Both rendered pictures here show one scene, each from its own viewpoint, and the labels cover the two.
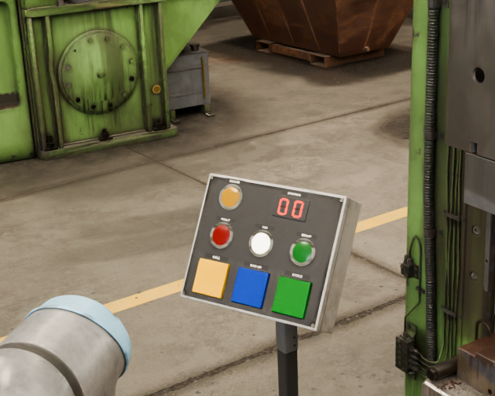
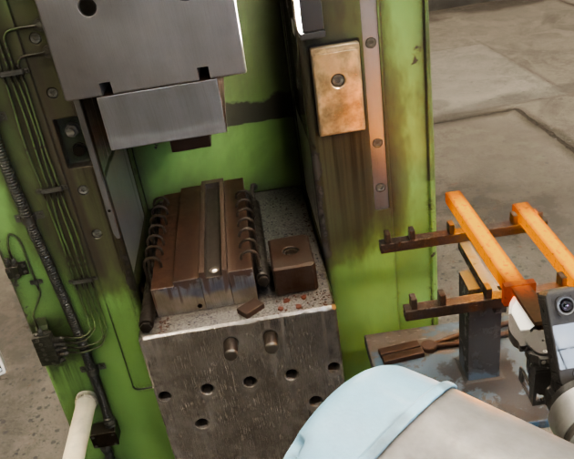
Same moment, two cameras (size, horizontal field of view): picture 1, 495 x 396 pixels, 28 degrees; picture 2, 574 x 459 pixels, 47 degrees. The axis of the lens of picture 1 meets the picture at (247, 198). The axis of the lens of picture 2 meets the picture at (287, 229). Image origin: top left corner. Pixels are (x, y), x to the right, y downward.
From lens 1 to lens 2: 97 cm
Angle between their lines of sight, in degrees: 54
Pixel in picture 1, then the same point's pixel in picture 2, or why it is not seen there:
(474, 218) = (77, 178)
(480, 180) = (126, 117)
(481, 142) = (114, 78)
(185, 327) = not seen: outside the picture
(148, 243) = not seen: outside the picture
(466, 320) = (103, 278)
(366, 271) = not seen: outside the picture
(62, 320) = (474, 422)
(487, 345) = (166, 274)
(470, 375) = (173, 306)
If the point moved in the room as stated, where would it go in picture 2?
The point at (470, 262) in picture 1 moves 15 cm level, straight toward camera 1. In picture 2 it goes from (87, 223) to (134, 241)
